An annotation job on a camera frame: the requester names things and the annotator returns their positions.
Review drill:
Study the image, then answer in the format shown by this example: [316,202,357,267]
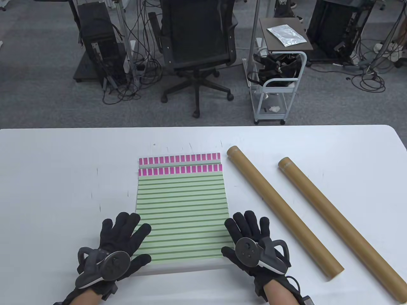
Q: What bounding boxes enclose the grey metal pole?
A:
[247,0,262,86]

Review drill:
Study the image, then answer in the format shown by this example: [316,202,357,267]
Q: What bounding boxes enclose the person's left hand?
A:
[97,212,152,283]

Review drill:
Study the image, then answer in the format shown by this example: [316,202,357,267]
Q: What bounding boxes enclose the tangled black floor cables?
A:
[102,0,163,105]
[350,38,407,93]

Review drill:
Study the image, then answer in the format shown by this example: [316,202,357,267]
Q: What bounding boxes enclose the person's left forearm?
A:
[68,292,105,305]

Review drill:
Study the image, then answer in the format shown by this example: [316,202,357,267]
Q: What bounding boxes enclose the black strap bag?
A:
[247,52,302,88]

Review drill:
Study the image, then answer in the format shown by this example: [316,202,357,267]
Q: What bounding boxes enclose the black computer tower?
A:
[77,3,127,87]

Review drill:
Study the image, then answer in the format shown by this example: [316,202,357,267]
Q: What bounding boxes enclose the black mesh office chair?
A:
[148,0,239,119]

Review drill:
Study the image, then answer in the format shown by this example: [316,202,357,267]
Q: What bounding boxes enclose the black equipment cabinet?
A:
[307,0,375,65]

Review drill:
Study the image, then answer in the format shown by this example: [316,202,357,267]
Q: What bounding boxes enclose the person's right forearm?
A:
[263,281,301,305]

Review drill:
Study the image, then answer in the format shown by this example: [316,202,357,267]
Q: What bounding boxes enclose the green striped mouse pad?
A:
[127,165,236,277]
[139,153,222,169]

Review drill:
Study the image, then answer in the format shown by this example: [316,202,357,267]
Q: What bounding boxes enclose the aluminium frame post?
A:
[113,0,140,85]

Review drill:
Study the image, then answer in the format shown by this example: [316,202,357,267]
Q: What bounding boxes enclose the white metal utility cart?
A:
[243,17,314,125]

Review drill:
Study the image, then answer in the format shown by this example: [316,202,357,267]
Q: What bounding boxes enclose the brown cardboard mailing tube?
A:
[278,157,407,303]
[226,146,345,281]

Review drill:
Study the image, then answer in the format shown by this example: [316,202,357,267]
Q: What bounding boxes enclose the silver foil bag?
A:
[266,24,307,47]

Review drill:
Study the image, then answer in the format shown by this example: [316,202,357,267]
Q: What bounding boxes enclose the person's right hand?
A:
[221,210,302,302]

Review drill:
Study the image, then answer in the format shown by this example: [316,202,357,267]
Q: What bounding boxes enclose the grey hand tracking controller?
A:
[76,247,131,289]
[234,237,291,274]

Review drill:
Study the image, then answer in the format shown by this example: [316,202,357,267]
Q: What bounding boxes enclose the black glove cable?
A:
[285,276,306,305]

